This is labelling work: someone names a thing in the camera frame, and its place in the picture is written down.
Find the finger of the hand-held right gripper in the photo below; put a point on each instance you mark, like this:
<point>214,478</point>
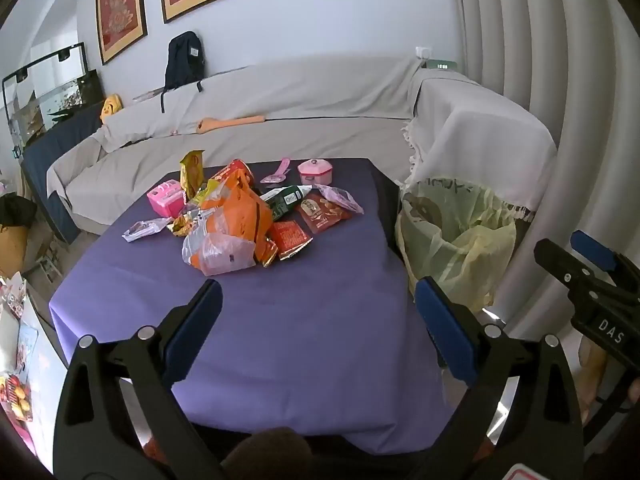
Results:
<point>595,250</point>
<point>555,256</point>

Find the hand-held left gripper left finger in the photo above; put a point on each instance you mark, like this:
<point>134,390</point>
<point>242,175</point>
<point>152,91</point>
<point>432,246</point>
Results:
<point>195,325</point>

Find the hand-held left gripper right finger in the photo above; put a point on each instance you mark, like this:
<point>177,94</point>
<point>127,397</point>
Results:
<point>445,325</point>

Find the yellow-green plastic trash bag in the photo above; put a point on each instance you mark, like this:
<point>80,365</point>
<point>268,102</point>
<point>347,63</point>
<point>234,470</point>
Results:
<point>450,240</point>

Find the white green milk pouch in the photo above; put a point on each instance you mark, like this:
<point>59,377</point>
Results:
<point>287,201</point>

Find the brown-red snack packet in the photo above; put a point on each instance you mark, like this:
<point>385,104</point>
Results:
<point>322,215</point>

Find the person's right hand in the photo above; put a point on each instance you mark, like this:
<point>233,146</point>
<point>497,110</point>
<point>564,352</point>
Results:
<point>593,367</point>

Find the clear plastic bag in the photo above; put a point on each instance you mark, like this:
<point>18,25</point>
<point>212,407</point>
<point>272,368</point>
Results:
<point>220,255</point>

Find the yellow purple snack wrapper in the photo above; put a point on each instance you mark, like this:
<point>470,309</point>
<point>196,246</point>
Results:
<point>186,222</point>

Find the purple tablecloth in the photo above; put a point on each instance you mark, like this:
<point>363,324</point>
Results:
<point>300,335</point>

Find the white purple wrapper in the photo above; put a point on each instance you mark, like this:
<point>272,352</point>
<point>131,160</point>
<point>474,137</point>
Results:
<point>142,229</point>

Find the orange plastic bag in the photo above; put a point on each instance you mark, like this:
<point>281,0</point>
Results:
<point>240,215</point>

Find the pink toy cash register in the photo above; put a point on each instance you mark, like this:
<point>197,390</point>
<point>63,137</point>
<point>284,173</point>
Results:
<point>167,200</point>

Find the red foil snack packet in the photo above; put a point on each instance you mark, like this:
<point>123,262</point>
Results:
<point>290,239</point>

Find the white fringed throw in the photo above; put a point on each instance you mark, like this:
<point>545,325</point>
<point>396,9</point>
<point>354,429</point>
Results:
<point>480,135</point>

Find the yellow snack packet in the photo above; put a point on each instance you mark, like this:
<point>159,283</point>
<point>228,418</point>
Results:
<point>192,172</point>

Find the red paper cup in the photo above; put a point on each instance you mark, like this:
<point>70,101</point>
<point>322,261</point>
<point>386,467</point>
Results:
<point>231,169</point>

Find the clear purple plastic wrapper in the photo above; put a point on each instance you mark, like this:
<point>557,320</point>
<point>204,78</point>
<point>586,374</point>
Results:
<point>340,196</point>

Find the pink toy scoop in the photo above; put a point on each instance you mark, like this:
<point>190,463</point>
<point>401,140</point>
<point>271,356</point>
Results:
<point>280,169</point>

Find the colourful printed packaging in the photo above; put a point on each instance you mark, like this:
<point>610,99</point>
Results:
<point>20,370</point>

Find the pink toy pot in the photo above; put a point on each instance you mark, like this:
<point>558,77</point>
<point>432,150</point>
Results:
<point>315,171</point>

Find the grey curtain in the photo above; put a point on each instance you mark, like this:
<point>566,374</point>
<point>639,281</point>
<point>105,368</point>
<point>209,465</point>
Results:
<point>550,60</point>

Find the cardboard box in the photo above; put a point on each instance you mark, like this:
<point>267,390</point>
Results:
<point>12,250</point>

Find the orange back scratcher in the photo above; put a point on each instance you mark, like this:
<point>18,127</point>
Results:
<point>225,123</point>

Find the black bag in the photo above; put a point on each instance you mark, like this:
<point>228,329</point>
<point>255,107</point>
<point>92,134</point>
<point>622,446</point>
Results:
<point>15,210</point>

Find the dark blue cloth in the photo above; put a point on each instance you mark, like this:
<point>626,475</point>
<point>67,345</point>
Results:
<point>50,160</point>

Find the sofa with grey cover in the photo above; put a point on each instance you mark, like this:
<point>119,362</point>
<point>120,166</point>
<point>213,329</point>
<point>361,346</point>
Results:
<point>325,140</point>

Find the green digital clock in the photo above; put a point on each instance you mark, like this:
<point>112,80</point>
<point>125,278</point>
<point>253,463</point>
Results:
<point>441,65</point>

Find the yellow plush toy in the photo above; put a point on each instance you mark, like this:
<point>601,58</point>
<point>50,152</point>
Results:
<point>111,107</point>

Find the dark blue backpack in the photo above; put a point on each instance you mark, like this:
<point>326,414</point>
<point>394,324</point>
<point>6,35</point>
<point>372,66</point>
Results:
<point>182,65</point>

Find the glass fish tank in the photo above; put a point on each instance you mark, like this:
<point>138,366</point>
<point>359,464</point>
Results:
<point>50,95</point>

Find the white wall plug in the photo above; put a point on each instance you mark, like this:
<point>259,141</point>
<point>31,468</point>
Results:
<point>423,52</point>

